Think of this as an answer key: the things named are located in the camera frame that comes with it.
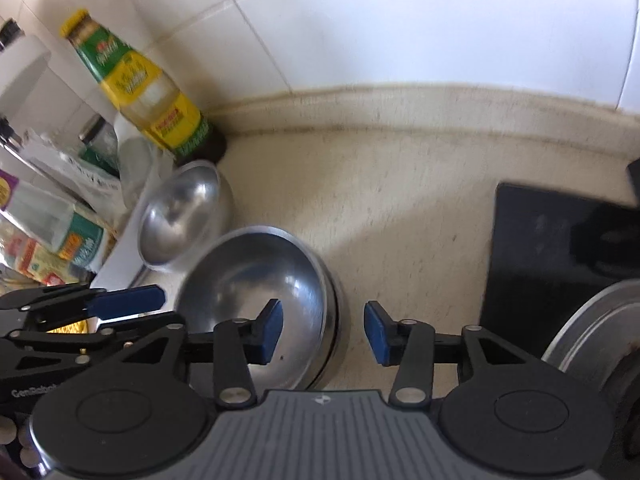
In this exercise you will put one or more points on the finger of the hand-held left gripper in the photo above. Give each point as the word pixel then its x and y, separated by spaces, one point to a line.
pixel 127 300
pixel 110 340

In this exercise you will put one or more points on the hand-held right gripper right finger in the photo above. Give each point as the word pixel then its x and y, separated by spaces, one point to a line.
pixel 379 332

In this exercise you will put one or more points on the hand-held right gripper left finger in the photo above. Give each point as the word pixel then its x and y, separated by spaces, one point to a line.
pixel 267 332

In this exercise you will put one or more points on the white two-tier condiment rack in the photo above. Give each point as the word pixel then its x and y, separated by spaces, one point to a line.
pixel 120 260

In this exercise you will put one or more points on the purple label sauce bottle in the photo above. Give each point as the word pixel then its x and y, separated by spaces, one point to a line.
pixel 50 215

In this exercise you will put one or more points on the white printed plastic packet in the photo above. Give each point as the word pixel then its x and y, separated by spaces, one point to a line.
pixel 75 172

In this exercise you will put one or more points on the black glass cooktop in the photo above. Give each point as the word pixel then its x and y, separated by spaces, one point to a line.
pixel 525 240

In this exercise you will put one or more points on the green yellow label sauce bottle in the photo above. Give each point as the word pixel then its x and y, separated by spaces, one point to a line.
pixel 145 95

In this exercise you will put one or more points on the silver burner plate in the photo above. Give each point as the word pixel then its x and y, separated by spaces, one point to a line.
pixel 590 330

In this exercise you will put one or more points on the black burner cap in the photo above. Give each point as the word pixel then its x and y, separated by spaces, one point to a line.
pixel 627 410

